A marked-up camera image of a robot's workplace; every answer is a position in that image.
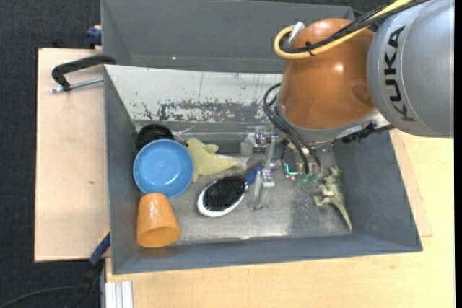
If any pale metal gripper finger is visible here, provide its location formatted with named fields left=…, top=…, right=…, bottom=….
left=246, top=169, right=276, bottom=212
left=240, top=126, right=272, bottom=157

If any green toy dinosaur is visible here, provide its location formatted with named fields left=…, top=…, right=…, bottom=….
left=311, top=164, right=353, bottom=232

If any yellow toy dolphin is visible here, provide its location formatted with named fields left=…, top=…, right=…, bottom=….
left=184, top=137, right=250, bottom=183

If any blue bowl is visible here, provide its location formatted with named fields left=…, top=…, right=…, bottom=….
left=132, top=138, right=196, bottom=199

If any black round lid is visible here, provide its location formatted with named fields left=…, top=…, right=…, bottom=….
left=136, top=123, right=175, bottom=152

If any orange plastic cup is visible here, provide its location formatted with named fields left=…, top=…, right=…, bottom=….
left=136, top=192, right=182, bottom=249

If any grey metal bin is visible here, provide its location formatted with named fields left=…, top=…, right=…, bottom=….
left=99, top=0, right=424, bottom=276

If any black hairbrush with blue handle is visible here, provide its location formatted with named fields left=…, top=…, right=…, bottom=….
left=196, top=164, right=263, bottom=219

